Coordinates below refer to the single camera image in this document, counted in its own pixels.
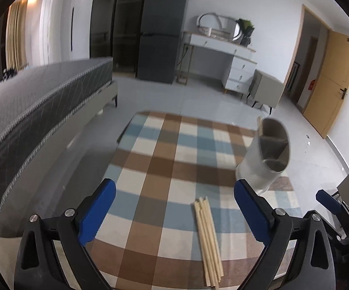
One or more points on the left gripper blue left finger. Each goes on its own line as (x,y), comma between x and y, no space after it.
(38,266)

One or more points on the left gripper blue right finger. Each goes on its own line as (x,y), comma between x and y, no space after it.
(311,265)

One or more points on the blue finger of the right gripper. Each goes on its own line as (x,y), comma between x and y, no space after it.
(336,206)

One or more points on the wooden chopstick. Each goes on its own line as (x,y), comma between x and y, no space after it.
(215,238)
(202,242)
(217,284)
(210,263)

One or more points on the grey cylindrical utensil holder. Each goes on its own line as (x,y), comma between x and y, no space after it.
(267,157)

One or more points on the checkered blue brown tablecloth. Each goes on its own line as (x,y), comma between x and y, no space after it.
(161,164)

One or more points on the grey mattress bed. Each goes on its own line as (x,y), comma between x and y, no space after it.
(42,110)

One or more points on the grey bedside cabinet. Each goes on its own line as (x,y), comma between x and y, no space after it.
(265,90)

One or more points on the yellow wooden door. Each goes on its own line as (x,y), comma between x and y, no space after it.
(331,86)

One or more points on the white vanity desk with drawers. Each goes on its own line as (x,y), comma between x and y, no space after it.
(211,58)

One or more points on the green potted plant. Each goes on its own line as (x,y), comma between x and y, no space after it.
(247,29)

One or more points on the oval vanity mirror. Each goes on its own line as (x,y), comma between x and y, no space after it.
(223,27)

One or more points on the beige curtain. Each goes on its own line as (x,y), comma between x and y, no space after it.
(15,36)

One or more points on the white wardrobe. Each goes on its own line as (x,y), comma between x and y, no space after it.
(64,33)

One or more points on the black glass door cabinet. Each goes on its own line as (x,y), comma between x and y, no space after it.
(115,32)

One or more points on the dark grey refrigerator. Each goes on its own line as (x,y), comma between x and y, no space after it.
(161,30)

